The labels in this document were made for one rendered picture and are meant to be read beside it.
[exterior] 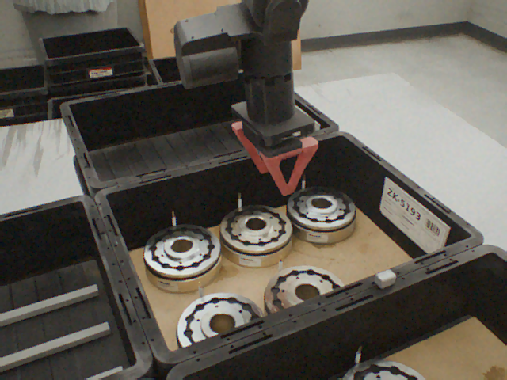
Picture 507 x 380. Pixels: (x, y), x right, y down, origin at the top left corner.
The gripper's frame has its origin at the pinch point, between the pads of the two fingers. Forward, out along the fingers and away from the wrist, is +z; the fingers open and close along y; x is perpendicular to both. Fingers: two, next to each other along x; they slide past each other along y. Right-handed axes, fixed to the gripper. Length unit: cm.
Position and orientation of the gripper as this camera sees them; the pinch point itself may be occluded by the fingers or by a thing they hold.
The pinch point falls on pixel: (276, 176)
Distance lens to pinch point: 64.7
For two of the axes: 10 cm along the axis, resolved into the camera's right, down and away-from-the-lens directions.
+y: 4.2, 4.7, -7.8
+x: 9.0, -3.0, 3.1
